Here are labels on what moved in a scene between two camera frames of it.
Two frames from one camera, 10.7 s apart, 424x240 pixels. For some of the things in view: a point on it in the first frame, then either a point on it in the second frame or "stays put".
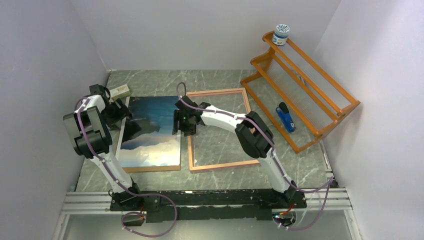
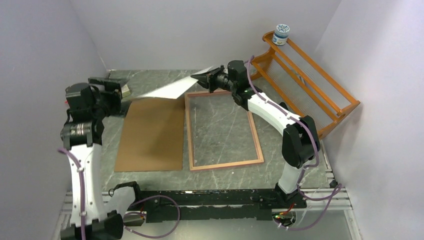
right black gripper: [188, 131] → [207, 80]
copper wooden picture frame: [190, 139] stays put
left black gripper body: [113, 114] → [109, 100]
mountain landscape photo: [154, 145] → [174, 91]
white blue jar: [280, 36] stays put
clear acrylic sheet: [213, 146] stays put
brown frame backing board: [126, 106] → [152, 136]
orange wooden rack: [304, 102] stays put
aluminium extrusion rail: [99, 203] stays put
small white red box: [119, 92] stays put
